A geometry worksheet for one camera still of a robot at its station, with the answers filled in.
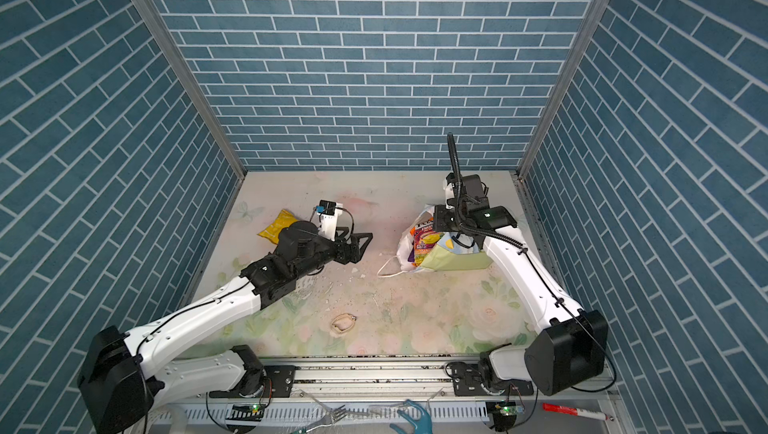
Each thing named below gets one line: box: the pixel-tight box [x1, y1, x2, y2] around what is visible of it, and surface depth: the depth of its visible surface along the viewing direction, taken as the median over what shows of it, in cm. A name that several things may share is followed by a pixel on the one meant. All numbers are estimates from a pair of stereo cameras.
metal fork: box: [293, 404, 347, 434], surface depth 70 cm
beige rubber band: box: [330, 313, 357, 333], surface depth 85 cm
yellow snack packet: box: [257, 209, 298, 245], surface depth 104 cm
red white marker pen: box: [542, 403, 614, 421], surface depth 71 cm
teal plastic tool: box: [389, 399, 433, 434], surface depth 69 cm
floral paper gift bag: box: [377, 205, 493, 277], surface depth 81 cm
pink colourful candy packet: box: [410, 218, 445, 267], surface depth 88 cm
